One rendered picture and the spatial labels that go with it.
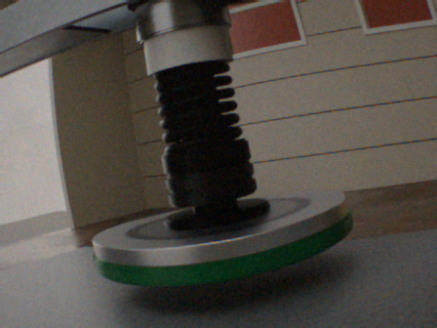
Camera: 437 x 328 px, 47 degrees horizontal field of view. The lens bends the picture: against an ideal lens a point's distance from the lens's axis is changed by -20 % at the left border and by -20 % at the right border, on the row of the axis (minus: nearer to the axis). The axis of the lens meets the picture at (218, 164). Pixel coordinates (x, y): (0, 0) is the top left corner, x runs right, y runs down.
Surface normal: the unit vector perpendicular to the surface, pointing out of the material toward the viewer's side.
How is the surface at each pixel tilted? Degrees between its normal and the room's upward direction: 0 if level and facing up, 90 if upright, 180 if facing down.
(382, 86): 90
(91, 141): 90
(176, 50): 90
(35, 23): 90
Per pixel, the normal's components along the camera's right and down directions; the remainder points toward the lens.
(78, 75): 0.76, -0.10
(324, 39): -0.63, 0.15
